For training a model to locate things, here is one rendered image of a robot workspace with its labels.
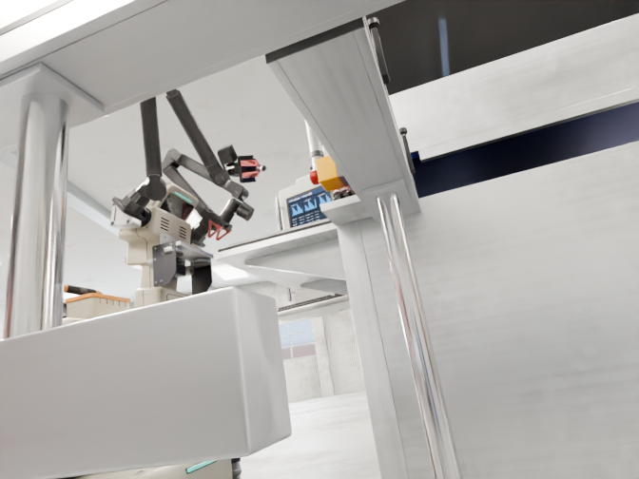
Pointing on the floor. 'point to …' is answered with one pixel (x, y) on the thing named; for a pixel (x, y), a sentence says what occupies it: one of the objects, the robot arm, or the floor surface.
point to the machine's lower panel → (525, 319)
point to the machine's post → (372, 354)
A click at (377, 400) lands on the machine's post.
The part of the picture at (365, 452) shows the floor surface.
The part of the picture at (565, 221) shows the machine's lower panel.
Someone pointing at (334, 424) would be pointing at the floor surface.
